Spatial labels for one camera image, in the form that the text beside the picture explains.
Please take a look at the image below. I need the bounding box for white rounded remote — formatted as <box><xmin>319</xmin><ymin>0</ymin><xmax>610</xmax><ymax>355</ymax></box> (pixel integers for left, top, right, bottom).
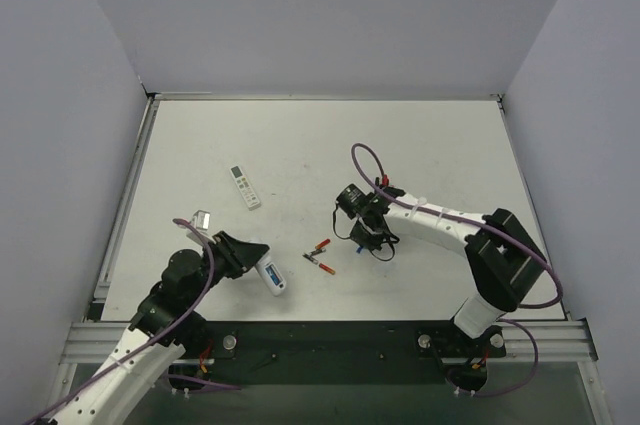
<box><xmin>254</xmin><ymin>250</ymin><xmax>287</xmax><ymax>297</ymax></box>

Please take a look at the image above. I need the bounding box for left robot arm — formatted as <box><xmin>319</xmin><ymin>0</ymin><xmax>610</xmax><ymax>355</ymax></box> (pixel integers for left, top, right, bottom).
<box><xmin>26</xmin><ymin>231</ymin><xmax>270</xmax><ymax>424</ymax></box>

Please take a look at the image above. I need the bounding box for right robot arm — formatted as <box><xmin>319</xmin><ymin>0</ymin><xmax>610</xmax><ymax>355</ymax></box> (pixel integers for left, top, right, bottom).
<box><xmin>336</xmin><ymin>184</ymin><xmax>543</xmax><ymax>339</ymax></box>

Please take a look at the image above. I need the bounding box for white air conditioner remote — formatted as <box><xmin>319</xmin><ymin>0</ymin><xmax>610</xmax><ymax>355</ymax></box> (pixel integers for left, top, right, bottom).
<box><xmin>230</xmin><ymin>165</ymin><xmax>262</xmax><ymax>211</ymax></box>

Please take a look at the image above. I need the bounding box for red orange battery upper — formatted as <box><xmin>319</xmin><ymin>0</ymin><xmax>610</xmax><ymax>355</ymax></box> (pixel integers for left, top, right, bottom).
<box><xmin>314</xmin><ymin>238</ymin><xmax>331</xmax><ymax>251</ymax></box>

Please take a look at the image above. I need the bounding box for red orange battery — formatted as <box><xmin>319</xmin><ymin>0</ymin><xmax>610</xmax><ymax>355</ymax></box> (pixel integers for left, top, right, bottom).
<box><xmin>318</xmin><ymin>263</ymin><xmax>336</xmax><ymax>275</ymax></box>
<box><xmin>314</xmin><ymin>238</ymin><xmax>331</xmax><ymax>251</ymax></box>

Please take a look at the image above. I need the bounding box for red orange battery lower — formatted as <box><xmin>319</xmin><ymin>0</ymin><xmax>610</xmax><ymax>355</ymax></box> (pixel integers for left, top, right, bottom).
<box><xmin>318</xmin><ymin>263</ymin><xmax>336</xmax><ymax>275</ymax></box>

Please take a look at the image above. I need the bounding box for dark grey battery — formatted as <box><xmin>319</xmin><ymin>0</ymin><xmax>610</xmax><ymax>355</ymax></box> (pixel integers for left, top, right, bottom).
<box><xmin>302</xmin><ymin>253</ymin><xmax>321</xmax><ymax>266</ymax></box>

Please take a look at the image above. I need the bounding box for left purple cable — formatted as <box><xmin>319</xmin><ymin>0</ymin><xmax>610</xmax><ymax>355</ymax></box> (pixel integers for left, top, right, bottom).
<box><xmin>24</xmin><ymin>217</ymin><xmax>241</xmax><ymax>425</ymax></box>

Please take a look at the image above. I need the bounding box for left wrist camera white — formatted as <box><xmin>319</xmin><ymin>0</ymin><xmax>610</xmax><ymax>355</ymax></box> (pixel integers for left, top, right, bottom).
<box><xmin>172</xmin><ymin>209</ymin><xmax>211</xmax><ymax>246</ymax></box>

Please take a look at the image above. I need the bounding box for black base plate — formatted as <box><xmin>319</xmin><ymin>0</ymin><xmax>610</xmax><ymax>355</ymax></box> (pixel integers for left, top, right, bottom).
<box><xmin>167</xmin><ymin>320</ymin><xmax>506</xmax><ymax>390</ymax></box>

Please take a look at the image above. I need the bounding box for aluminium front rail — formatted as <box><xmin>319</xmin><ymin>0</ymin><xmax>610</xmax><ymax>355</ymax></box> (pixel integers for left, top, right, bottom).
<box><xmin>59</xmin><ymin>321</ymin><xmax>128</xmax><ymax>365</ymax></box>

